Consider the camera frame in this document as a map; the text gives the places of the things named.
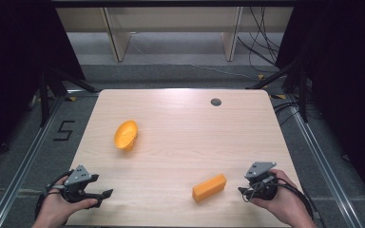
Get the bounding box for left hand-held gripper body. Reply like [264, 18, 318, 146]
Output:
[61, 163, 100, 204]

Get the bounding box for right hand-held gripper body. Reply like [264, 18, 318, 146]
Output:
[243, 161, 279, 201]

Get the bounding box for orange block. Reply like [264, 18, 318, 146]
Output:
[192, 173, 228, 203]

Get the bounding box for orange bowl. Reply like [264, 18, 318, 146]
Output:
[113, 120, 139, 152]

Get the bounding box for person's right hand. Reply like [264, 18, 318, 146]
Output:
[250, 168, 309, 224]

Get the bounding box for person's left hand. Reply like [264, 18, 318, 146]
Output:
[32, 176, 99, 228]

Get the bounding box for black metal stand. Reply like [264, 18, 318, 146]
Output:
[38, 66, 98, 128]
[246, 59, 310, 124]

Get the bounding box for black curtain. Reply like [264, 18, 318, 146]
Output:
[275, 0, 365, 214]
[0, 0, 86, 174]

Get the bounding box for beige desk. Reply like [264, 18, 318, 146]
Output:
[55, 6, 295, 63]

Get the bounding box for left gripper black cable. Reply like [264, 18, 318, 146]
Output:
[34, 170, 74, 220]

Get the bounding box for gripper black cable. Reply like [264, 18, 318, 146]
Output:
[34, 170, 74, 220]
[277, 178, 316, 220]

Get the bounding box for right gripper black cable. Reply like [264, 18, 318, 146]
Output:
[277, 178, 316, 220]

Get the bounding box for aluminium floor rail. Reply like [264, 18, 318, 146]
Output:
[0, 93, 67, 228]
[288, 94, 363, 228]

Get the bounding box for black floor cables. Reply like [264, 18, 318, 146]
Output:
[273, 100, 300, 126]

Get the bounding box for hanging black cables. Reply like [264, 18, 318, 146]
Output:
[237, 7, 281, 67]

